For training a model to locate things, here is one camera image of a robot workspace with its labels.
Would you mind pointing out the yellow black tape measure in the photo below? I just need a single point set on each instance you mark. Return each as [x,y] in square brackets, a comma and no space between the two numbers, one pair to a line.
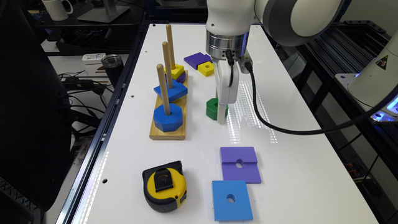
[165,187]

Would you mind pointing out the middle wooden peg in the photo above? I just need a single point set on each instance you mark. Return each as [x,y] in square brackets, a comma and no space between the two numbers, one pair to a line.
[165,47]

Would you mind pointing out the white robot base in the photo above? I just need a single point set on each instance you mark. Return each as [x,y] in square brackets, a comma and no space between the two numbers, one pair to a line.
[370,86]

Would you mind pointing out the white remote device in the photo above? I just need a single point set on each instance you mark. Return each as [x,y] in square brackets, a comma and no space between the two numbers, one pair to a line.
[91,59]

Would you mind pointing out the rear wooden peg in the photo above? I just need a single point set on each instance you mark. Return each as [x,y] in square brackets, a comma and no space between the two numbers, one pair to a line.
[171,46]

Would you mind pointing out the monitor stand base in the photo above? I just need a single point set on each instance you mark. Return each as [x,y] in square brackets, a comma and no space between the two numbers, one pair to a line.
[107,14]

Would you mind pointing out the wooden peg base board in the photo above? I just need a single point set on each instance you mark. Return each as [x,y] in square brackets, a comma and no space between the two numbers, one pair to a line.
[179,134]

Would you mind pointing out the yellow square block on peg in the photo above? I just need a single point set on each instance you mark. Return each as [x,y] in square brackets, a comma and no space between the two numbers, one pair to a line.
[177,71]

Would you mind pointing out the front wooden peg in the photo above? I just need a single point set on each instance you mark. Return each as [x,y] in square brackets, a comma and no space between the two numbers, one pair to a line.
[163,88]

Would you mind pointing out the purple round block on peg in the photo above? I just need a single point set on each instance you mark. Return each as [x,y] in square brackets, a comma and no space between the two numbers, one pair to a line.
[181,78]

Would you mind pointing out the white mug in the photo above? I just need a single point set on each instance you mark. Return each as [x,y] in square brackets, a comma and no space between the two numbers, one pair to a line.
[56,9]

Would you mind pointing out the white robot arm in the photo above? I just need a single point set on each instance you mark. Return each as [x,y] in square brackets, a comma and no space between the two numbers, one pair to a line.
[288,22]

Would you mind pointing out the large light blue square block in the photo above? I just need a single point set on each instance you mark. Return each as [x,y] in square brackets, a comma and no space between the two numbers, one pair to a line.
[231,200]

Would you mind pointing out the green octagonal block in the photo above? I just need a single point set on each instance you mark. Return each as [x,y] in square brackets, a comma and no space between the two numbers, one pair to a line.
[212,110]

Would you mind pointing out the black office chair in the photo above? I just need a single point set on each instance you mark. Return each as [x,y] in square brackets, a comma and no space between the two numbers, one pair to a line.
[35,138]

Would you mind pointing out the small yellow square block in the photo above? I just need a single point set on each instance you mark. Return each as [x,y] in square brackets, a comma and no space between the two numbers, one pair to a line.
[206,68]

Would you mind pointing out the small purple stepped block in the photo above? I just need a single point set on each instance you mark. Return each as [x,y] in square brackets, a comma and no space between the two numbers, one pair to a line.
[197,59]

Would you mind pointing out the blue octagonal block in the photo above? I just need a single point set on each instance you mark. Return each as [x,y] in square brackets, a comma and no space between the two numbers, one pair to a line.
[167,123]

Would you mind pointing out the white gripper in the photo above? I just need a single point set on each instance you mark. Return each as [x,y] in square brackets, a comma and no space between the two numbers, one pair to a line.
[227,79]

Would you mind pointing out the black power adapter with cables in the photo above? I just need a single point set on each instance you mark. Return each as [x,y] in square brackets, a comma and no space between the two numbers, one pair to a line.
[71,82]

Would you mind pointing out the blue square block on peg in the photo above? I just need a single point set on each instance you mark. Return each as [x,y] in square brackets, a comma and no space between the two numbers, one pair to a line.
[179,90]

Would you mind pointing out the large purple square block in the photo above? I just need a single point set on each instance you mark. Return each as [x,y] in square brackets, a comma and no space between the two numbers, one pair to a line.
[240,163]

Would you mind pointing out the wooden peg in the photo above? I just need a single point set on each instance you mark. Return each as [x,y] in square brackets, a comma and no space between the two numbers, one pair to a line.
[163,88]
[165,47]
[171,46]

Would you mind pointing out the black tumbler cup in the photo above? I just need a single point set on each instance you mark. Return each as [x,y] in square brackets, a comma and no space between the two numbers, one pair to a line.
[113,65]

